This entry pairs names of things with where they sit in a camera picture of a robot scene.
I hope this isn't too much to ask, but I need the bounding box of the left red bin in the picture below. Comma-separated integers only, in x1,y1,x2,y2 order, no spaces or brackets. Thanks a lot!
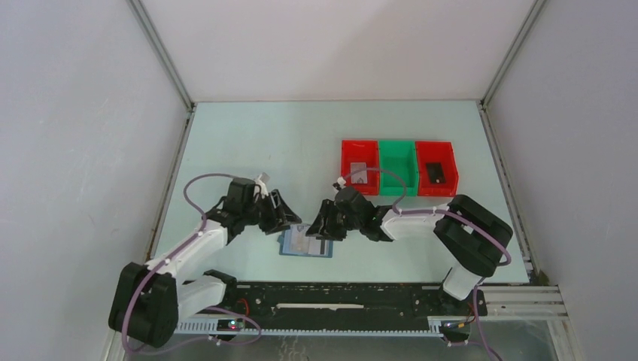
341,140,380,196

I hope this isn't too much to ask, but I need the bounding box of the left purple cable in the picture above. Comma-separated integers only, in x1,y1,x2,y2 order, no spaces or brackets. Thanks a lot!
120,173,257,355

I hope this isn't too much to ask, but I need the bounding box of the red bin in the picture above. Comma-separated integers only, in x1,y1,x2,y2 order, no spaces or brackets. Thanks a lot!
415,141,459,197
341,140,380,196

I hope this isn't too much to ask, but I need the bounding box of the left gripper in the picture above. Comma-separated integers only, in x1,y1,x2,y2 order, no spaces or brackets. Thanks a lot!
242,190,301,235

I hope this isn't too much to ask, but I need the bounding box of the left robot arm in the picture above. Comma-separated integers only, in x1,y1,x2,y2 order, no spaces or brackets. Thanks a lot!
108,175,302,348

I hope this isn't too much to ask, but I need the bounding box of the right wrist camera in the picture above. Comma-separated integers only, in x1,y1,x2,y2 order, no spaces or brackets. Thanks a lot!
333,177,347,192

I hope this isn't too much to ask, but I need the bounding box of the right red bin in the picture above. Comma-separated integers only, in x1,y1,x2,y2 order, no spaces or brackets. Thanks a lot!
415,141,459,197

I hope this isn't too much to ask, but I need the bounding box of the black credit card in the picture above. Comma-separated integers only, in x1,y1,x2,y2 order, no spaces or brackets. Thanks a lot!
425,162,446,184

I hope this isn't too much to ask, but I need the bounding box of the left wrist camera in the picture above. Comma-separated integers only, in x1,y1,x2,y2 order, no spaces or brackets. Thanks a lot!
254,172,270,198

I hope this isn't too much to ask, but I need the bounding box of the white credit card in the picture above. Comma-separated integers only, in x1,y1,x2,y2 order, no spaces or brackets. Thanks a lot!
350,162,369,184

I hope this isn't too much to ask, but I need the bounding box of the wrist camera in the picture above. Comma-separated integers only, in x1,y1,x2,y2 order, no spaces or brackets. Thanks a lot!
254,172,270,198
333,177,347,192

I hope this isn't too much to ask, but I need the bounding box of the green bin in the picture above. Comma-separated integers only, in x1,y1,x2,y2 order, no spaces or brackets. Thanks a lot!
378,140,419,197

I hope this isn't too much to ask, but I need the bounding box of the slotted cable duct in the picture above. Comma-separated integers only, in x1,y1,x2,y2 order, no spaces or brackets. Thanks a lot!
177,318,472,338

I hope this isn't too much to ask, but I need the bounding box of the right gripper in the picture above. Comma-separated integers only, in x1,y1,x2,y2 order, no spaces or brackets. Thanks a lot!
305,198,363,241

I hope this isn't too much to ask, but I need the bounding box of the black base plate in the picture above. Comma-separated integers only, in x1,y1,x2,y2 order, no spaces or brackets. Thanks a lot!
191,280,487,334

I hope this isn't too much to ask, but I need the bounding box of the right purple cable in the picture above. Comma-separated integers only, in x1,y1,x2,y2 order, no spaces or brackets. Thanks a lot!
341,168,513,268

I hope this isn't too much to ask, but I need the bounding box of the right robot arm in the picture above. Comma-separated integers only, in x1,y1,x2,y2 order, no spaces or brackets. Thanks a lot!
306,187,513,314

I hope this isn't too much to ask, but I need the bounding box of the blue leather card holder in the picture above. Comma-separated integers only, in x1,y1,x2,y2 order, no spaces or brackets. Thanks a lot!
278,223,333,259

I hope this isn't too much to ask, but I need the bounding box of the purple cable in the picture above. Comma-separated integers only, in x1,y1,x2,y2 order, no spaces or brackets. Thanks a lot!
120,173,257,355
341,168,513,268

